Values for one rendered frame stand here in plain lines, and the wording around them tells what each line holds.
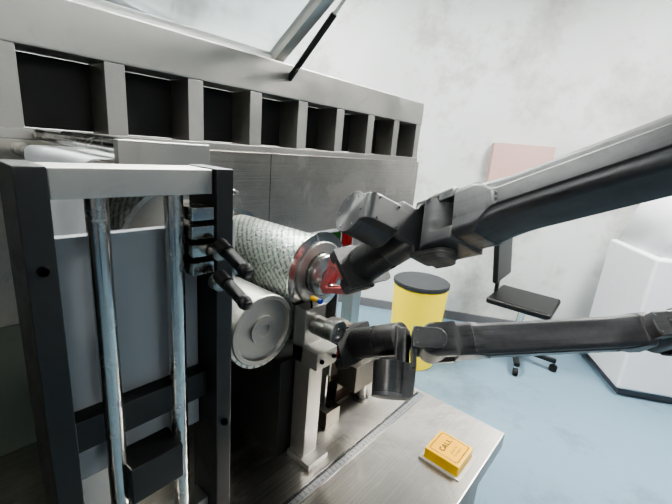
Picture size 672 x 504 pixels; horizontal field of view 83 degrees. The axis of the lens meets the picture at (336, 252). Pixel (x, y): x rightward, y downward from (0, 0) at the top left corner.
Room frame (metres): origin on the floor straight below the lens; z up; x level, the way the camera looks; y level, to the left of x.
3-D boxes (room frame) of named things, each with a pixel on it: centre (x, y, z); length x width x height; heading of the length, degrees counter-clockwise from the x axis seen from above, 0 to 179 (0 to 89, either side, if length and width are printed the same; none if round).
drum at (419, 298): (2.55, -0.62, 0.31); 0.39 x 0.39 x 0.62
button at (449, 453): (0.62, -0.25, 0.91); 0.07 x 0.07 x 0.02; 50
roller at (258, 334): (0.64, 0.20, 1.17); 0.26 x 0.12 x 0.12; 50
